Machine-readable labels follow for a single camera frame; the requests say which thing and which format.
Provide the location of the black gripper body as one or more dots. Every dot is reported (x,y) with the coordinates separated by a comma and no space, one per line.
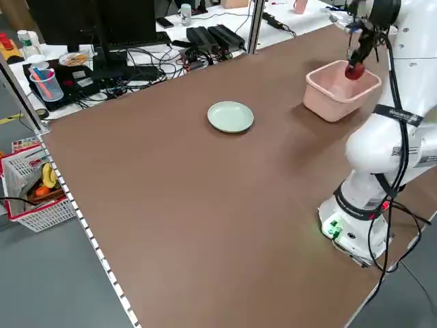
(367,30)

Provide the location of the red apple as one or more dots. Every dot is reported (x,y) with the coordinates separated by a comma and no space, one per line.
(356,74)

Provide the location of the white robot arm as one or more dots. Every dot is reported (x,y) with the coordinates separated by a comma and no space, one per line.
(375,153)

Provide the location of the white plastic storage box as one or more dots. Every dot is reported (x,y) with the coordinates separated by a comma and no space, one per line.
(327,106)

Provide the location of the cardboard box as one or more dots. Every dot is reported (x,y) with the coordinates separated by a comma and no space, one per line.
(235,3)

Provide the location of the pale green plate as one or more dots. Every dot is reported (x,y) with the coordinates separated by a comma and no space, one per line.
(230,118)

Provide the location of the black electronic box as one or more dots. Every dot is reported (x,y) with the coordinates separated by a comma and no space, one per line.
(82,83)

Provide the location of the pink cup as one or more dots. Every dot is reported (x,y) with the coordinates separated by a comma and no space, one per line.
(299,7)

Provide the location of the black power adapter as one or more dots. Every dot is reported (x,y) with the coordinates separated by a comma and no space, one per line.
(273,20)

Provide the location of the black power brick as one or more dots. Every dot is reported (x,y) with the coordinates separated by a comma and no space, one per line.
(201,36)
(227,34)

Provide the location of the small white bottle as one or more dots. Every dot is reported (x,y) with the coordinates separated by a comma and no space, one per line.
(185,17)

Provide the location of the black phone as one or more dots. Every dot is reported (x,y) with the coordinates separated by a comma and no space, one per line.
(165,22)

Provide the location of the black keyboard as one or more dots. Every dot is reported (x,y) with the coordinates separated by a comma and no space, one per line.
(143,38)

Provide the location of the bowl of snacks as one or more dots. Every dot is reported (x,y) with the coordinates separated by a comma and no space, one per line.
(73,59)

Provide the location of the black computer monitor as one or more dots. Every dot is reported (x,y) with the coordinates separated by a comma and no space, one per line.
(68,20)

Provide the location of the clear cup with pens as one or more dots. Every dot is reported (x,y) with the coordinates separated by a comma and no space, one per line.
(51,92)

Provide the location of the notched white edge strip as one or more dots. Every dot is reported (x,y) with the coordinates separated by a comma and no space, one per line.
(87,225)

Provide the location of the dark tape roll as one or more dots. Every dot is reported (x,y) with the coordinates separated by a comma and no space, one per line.
(41,113)

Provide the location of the white plastic bottle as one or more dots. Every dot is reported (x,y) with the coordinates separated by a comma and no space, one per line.
(30,44)

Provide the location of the yellow banana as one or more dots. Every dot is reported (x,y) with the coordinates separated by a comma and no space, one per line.
(48,177)

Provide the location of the orange fruit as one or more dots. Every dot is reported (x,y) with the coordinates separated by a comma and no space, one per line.
(42,191)

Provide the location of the colourful printed booklet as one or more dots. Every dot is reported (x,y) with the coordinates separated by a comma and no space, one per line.
(25,143)

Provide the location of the red and yellow toy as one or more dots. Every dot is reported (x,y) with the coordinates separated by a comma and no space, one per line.
(8,48)

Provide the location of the white and red basket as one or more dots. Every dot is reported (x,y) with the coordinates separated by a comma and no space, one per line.
(44,215)

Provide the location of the aluminium middle frame post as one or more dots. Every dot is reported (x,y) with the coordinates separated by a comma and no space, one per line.
(256,27)

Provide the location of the aluminium corner frame post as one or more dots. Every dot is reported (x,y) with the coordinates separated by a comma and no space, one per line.
(24,99)

